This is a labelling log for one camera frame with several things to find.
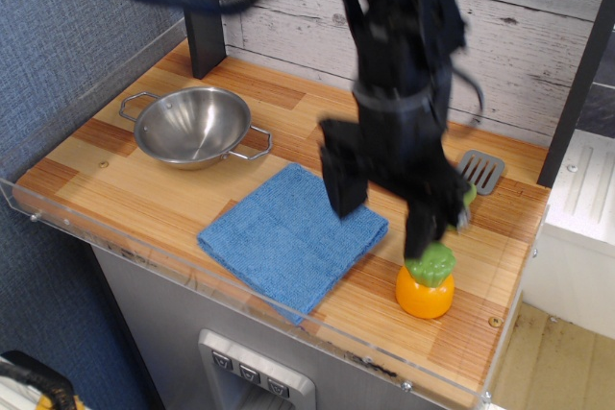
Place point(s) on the white toy sink counter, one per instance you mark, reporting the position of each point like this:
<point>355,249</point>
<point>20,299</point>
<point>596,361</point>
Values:
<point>571,272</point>

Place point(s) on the dark vertical post right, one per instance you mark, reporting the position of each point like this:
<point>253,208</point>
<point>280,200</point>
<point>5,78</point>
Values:
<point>587,69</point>

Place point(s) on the grey spatula with green handle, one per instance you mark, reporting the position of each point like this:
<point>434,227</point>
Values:
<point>482,172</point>

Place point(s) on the blue folded cloth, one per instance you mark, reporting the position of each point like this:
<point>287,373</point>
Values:
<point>286,243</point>

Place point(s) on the stainless steel bowl with handles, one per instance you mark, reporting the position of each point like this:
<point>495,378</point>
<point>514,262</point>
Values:
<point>192,128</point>

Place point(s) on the orange green carrot saltshaker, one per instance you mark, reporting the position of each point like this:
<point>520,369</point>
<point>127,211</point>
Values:
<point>425,286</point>

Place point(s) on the grey toy fridge cabinet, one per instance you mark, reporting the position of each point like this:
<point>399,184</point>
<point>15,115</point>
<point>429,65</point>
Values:
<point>165,318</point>

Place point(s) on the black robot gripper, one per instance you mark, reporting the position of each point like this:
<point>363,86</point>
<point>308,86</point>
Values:
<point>396,143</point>

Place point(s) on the orange yellow object bottom left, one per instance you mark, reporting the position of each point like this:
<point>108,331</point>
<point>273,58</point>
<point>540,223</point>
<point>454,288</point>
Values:
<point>58,402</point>

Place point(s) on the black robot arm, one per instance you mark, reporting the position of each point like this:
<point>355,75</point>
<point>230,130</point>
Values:
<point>402,90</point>

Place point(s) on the silver dispenser button panel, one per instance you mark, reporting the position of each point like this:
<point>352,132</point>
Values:
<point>241,378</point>

